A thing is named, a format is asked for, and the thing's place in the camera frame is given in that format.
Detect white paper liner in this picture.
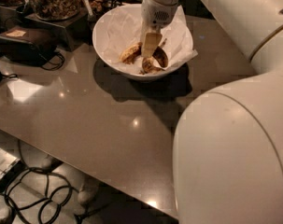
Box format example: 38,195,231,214
103,5,197,70

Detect white table foot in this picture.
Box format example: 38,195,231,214
78,176,99,206

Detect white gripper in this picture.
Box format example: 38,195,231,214
141,0,177,58

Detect spotted banana left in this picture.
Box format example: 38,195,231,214
120,42,142,64

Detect white ceramic bowl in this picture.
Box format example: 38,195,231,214
92,4,197,82

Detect black device cable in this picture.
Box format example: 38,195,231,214
39,50,66,72

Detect spotted banana front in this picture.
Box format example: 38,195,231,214
142,58,163,74

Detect black floor cables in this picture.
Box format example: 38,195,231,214
0,140,117,224

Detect black box device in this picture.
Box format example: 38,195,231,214
0,26,57,67

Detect brown overripe banana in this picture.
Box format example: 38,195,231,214
153,39,168,68

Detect dark metal jar stand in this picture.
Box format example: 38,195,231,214
25,8,90,51

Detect glass jar of nuts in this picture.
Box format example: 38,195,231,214
29,0,80,21

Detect spotted banana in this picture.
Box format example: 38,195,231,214
120,42,142,64
142,58,163,74

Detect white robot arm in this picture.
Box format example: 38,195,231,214
142,0,283,224

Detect white power adapter box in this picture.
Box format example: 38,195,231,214
0,148,20,192

